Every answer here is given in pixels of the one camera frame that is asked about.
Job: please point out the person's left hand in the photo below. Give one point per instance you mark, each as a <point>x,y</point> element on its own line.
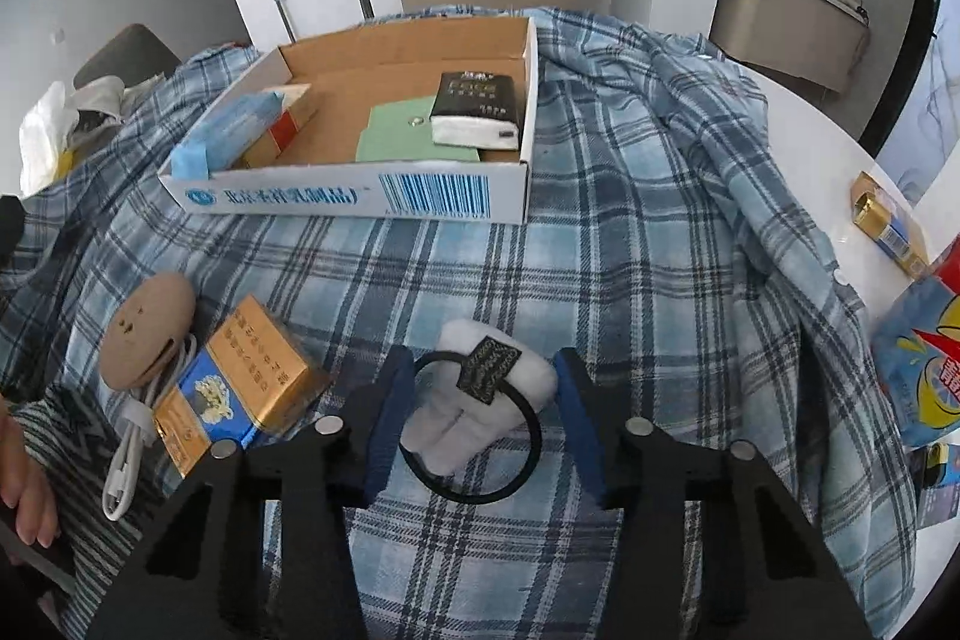
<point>26,475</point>

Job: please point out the cardboard box tray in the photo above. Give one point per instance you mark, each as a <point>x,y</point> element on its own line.
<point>337,85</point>

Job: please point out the grey striped cloth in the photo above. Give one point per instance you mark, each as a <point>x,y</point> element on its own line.
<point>82,482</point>

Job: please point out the blue plaid shirt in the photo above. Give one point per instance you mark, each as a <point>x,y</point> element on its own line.
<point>600,235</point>

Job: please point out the blue detergent bag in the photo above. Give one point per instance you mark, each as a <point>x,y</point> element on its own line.
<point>911,370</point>

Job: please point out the beige round face plush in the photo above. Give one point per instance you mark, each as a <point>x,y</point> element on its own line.
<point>142,325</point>

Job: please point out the grey chair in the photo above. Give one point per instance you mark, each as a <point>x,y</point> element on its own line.
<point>131,51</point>

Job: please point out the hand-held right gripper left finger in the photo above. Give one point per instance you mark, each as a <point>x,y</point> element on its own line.
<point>386,430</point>

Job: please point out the brown cigarette box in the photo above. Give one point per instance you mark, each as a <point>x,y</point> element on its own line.
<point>294,111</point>

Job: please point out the green snap pouch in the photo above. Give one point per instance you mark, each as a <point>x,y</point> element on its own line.
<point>390,134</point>

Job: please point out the small gold and blue box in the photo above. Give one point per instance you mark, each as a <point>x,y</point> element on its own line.
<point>889,227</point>

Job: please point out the red iced tea bottle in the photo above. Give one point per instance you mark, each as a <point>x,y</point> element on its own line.
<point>951,269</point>

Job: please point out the white fluffy cloth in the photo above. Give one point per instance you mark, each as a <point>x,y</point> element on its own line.
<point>457,437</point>

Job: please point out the white plastic bag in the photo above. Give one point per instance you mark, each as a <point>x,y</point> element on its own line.
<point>45,138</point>

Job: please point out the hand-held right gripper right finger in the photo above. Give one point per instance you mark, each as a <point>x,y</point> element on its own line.
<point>589,430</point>

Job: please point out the blue tissue pack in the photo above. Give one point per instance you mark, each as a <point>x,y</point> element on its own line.
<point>225,130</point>

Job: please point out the black tissue pack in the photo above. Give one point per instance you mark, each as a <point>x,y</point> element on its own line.
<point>472,96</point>

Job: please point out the beige vanity cabinet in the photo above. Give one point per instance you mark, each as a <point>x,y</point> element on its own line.
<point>787,36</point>

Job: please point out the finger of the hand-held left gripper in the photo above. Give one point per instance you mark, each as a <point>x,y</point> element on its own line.
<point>9,231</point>

